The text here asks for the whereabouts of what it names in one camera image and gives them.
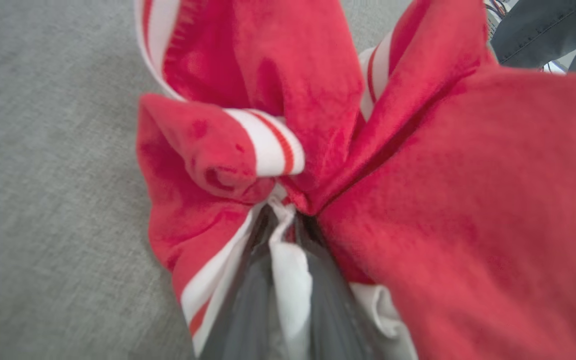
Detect red garment with white trim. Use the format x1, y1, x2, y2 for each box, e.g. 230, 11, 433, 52
134, 0, 576, 360

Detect blue denim jeans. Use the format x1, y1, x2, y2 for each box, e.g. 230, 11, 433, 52
490, 0, 576, 97

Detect grey fabric surface cover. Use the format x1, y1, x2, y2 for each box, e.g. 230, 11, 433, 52
0, 0, 414, 360

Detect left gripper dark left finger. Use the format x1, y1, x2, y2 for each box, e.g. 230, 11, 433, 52
199, 206, 285, 360

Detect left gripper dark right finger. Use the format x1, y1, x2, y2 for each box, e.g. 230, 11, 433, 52
299, 218, 385, 360

